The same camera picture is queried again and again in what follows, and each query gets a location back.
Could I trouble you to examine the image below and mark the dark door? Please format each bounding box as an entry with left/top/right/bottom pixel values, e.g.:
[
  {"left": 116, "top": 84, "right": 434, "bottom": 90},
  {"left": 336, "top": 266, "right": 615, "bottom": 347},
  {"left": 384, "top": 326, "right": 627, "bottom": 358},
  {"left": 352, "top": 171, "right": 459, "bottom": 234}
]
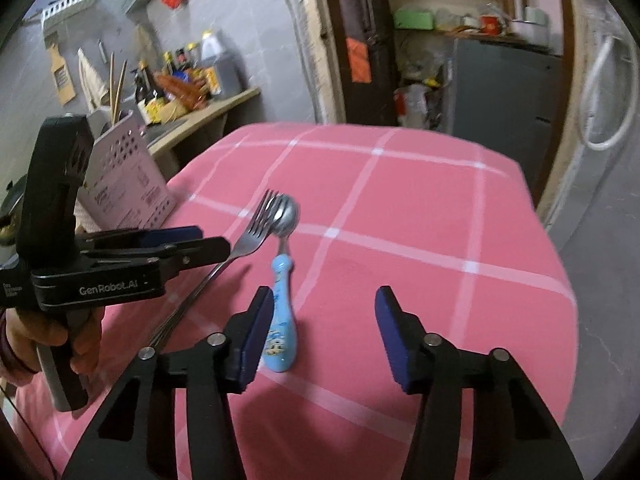
[{"left": 327, "top": 0, "right": 401, "bottom": 126}]

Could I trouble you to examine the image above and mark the orange door sticker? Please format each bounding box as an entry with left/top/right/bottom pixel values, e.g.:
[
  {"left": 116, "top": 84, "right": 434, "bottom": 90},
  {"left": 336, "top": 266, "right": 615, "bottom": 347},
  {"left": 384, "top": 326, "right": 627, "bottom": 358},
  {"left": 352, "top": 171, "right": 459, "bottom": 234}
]
[{"left": 346, "top": 37, "right": 374, "bottom": 84}]

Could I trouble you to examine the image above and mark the blue-handled spoon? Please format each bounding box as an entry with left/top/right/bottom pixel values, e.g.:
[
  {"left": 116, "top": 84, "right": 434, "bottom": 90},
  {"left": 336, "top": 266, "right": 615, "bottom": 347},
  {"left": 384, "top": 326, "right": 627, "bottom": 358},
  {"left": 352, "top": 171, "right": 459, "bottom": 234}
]
[{"left": 259, "top": 194, "right": 302, "bottom": 373}]

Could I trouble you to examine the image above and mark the pink checked tablecloth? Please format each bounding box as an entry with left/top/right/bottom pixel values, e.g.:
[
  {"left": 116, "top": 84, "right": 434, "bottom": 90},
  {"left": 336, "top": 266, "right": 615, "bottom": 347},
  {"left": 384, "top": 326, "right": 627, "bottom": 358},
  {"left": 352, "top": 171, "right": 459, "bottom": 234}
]
[{"left": 10, "top": 122, "right": 578, "bottom": 480}]

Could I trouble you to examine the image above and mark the wooden door frame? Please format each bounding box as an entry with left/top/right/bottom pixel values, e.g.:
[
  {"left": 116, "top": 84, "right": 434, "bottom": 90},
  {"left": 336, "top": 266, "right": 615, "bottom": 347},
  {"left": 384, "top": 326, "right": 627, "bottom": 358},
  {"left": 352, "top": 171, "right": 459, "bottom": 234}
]
[{"left": 294, "top": 0, "right": 601, "bottom": 221}]

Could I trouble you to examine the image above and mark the pale green pot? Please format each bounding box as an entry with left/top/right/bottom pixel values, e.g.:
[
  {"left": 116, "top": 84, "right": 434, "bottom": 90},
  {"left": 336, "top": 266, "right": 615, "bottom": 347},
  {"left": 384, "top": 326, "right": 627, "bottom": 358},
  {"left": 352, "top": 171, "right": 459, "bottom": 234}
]
[{"left": 510, "top": 6, "right": 549, "bottom": 46}]

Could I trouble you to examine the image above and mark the yellow packet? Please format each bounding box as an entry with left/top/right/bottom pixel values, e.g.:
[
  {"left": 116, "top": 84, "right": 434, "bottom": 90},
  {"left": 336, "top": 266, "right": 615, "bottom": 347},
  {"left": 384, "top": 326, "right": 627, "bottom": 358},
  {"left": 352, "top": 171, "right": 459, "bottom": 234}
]
[{"left": 145, "top": 100, "right": 188, "bottom": 124}]

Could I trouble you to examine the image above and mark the steel fork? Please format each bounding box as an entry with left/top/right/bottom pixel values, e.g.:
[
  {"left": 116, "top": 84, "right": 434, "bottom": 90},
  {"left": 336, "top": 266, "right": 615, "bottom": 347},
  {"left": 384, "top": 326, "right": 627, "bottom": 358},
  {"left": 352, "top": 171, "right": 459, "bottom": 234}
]
[
  {"left": 147, "top": 189, "right": 282, "bottom": 353},
  {"left": 150, "top": 195, "right": 283, "bottom": 352}
]

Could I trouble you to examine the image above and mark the white plastic bag red print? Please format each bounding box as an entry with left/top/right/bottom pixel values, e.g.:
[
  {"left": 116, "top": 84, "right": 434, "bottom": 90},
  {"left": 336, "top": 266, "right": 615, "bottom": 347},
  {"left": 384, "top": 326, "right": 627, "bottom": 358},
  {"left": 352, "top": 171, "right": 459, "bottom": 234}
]
[{"left": 395, "top": 85, "right": 431, "bottom": 128}]

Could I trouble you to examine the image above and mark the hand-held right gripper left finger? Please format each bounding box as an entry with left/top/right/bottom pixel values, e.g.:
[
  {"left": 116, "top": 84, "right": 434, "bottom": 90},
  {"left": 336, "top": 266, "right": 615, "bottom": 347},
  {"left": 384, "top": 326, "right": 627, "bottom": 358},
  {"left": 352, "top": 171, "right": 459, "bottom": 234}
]
[{"left": 60, "top": 285, "right": 276, "bottom": 480}]

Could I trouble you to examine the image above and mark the green box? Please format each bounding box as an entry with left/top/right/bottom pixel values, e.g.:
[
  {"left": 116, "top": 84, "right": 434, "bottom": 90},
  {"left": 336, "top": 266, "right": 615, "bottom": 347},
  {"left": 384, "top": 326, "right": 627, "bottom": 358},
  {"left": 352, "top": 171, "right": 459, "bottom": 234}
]
[{"left": 393, "top": 7, "right": 436, "bottom": 31}]

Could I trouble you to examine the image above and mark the grey cabinet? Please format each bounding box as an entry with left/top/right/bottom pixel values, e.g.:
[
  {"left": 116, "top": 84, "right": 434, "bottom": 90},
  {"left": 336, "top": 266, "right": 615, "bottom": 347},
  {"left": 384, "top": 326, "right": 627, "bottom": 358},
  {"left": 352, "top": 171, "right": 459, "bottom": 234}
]
[{"left": 450, "top": 37, "right": 566, "bottom": 186}]

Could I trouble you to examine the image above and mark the large plastic oil jug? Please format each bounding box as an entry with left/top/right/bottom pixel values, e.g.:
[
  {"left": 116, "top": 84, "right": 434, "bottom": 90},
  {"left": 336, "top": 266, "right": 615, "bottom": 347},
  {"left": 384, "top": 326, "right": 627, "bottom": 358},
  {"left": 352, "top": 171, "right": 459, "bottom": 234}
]
[{"left": 199, "top": 30, "right": 241, "bottom": 98}]

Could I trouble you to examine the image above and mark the person's left hand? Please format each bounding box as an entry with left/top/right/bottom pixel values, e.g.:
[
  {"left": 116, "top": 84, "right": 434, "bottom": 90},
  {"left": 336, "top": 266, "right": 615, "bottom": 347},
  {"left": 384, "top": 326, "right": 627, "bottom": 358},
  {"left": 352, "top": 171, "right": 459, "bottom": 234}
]
[{"left": 0, "top": 307, "right": 104, "bottom": 377}]

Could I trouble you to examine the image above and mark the white metal wall rack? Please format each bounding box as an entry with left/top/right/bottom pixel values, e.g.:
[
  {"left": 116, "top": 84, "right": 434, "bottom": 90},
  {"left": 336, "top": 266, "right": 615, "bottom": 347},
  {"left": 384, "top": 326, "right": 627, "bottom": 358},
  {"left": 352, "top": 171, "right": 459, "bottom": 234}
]
[{"left": 40, "top": 0, "right": 101, "bottom": 31}]

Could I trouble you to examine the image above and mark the wooden counter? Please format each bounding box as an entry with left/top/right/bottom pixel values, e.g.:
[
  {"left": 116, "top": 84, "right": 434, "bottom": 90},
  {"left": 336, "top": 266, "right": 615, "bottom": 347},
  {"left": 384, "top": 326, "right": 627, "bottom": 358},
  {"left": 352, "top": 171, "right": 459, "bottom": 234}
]
[{"left": 145, "top": 87, "right": 261, "bottom": 156}]

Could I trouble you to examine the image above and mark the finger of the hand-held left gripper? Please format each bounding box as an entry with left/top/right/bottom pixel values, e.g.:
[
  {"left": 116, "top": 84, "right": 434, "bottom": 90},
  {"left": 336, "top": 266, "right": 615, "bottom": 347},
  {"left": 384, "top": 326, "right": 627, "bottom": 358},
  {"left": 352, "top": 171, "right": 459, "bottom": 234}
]
[
  {"left": 75, "top": 236, "right": 232, "bottom": 281},
  {"left": 75, "top": 226, "right": 204, "bottom": 249}
]

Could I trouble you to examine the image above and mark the white perforated utensil basket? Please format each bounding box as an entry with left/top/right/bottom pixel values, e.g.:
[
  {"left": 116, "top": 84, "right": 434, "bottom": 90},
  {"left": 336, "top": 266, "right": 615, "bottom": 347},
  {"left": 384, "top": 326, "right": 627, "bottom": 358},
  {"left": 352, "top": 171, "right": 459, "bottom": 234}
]
[{"left": 80, "top": 109, "right": 178, "bottom": 231}]

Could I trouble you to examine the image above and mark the brown card package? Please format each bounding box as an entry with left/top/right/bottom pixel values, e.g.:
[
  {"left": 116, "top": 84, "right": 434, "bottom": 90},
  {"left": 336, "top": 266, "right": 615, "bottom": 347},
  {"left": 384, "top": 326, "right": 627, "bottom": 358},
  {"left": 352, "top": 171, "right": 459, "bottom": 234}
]
[{"left": 45, "top": 32, "right": 77, "bottom": 106}]

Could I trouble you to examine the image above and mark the white hose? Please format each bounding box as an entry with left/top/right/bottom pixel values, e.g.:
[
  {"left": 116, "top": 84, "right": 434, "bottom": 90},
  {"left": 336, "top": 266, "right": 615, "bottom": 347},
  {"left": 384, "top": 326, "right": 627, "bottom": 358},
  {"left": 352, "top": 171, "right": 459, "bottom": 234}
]
[{"left": 579, "top": 35, "right": 637, "bottom": 152}]

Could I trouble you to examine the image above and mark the large dark glass bottle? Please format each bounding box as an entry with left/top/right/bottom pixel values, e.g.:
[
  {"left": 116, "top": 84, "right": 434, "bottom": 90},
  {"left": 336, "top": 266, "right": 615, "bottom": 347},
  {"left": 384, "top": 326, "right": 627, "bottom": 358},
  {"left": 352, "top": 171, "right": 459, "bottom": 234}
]
[{"left": 134, "top": 60, "right": 167, "bottom": 117}]

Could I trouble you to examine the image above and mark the white hanging cloth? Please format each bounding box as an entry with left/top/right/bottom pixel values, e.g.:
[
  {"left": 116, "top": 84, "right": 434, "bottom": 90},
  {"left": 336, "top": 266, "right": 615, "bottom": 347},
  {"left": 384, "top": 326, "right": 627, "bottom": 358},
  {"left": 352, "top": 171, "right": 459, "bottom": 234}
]
[{"left": 76, "top": 47, "right": 111, "bottom": 113}]

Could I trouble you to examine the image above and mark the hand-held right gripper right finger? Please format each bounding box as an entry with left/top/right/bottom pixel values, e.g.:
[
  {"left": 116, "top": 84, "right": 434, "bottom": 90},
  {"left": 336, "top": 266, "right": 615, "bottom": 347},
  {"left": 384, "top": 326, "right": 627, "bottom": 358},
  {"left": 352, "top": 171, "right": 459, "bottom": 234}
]
[{"left": 375, "top": 285, "right": 586, "bottom": 480}]

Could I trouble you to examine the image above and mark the orange snack packet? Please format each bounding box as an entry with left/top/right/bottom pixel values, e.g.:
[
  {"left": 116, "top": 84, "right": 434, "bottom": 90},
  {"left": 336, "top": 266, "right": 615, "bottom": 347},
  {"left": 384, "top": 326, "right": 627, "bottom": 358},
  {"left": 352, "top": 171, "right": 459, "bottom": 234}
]
[{"left": 155, "top": 72, "right": 208, "bottom": 111}]

